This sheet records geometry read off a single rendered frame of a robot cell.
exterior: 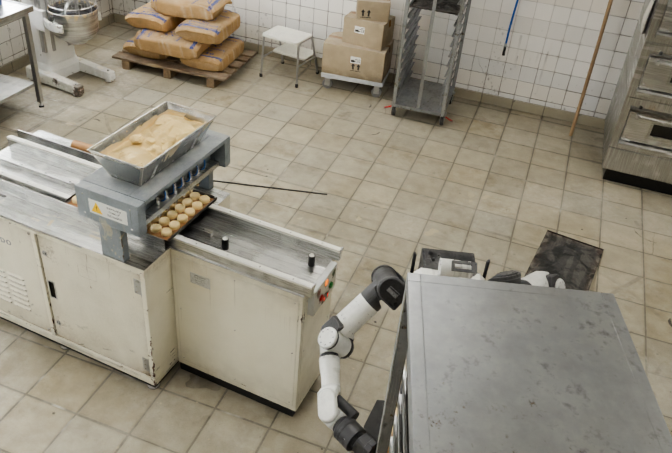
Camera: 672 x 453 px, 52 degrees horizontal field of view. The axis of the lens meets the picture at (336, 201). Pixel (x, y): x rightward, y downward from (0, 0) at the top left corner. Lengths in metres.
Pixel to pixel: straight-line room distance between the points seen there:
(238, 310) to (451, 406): 2.00
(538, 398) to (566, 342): 0.18
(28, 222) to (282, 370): 1.39
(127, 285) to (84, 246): 0.26
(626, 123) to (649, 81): 0.37
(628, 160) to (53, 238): 4.33
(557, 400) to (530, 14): 5.40
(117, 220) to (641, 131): 4.10
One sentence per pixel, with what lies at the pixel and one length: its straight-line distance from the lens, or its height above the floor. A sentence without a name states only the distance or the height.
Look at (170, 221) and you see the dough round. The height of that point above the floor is 0.90.
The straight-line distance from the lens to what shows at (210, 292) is 3.26.
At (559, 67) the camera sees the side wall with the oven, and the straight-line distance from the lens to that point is 6.71.
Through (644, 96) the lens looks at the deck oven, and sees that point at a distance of 5.64.
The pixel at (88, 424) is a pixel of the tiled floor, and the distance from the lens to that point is 3.68.
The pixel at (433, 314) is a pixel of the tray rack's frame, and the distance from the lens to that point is 1.52.
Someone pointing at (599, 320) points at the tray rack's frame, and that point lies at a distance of 1.64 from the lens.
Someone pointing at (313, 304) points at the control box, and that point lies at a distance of 3.04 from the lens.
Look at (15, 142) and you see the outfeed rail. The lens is 4.12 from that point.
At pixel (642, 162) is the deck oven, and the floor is 0.25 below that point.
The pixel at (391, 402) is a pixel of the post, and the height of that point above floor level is 1.40.
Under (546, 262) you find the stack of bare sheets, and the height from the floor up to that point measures 0.02.
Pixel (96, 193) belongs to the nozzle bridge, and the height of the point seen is 1.18.
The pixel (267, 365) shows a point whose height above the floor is 0.33.
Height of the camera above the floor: 2.83
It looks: 34 degrees down
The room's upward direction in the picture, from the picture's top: 5 degrees clockwise
